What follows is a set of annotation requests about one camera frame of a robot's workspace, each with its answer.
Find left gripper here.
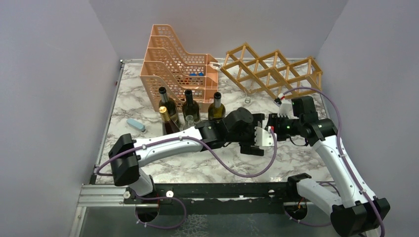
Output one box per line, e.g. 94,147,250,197
226,115,264,155

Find green bottle silver cap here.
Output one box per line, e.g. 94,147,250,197
208,92,226,120

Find dark green wine bottle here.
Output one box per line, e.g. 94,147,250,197
182,89,201,122

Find red bottle gold cap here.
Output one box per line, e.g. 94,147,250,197
159,106,180,135

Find dark bottle brown label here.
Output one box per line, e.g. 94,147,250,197
158,86,181,127

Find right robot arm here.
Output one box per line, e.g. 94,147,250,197
267,96,390,237

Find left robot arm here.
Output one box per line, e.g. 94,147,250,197
108,107,277,203

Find wooden wine rack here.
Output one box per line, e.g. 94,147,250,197
220,42,323,99

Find peach plastic file organizer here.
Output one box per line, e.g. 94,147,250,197
140,24,218,113

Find light blue eraser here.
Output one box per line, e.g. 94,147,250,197
126,118,146,133

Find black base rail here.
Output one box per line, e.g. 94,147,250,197
124,182,308,220

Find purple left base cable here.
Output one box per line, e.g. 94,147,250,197
132,196,187,230

